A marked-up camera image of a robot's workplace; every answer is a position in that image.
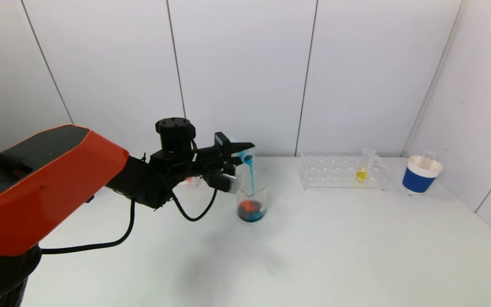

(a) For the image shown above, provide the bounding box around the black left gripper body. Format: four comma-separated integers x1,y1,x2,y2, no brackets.
197,131,231,164

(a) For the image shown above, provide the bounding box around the clear glass beaker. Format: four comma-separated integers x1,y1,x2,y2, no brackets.
235,171,268,224

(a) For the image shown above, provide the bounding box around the test tube with yellow pigment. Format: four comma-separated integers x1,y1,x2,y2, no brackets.
355,149,376,183

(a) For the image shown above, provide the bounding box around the blue white paper cup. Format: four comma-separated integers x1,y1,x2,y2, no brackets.
402,156,444,196

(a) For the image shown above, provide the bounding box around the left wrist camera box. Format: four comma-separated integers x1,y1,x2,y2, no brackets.
205,170,240,195

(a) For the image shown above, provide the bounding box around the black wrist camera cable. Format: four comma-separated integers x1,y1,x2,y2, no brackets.
170,187,219,223

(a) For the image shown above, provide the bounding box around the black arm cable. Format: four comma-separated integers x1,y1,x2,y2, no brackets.
41,197,137,255

